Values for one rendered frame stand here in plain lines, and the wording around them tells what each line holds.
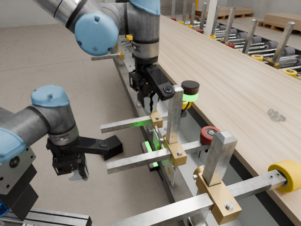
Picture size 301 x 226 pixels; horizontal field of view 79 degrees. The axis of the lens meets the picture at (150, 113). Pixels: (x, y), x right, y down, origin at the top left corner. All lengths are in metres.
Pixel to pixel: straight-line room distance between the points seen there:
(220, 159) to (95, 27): 0.36
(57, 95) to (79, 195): 1.29
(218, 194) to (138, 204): 1.10
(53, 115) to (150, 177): 1.30
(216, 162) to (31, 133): 0.40
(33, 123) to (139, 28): 0.33
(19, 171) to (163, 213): 0.45
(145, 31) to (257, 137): 0.57
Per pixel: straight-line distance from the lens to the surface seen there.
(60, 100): 0.47
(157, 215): 0.47
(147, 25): 0.50
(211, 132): 0.75
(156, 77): 0.54
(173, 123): 0.65
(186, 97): 0.61
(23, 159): 0.70
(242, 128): 0.83
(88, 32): 0.37
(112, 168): 0.68
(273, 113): 0.97
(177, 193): 0.80
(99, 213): 1.57
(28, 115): 0.46
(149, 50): 0.52
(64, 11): 0.39
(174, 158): 0.68
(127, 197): 1.59
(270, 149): 0.79
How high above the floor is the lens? 1.39
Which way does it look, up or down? 37 degrees down
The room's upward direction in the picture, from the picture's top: straight up
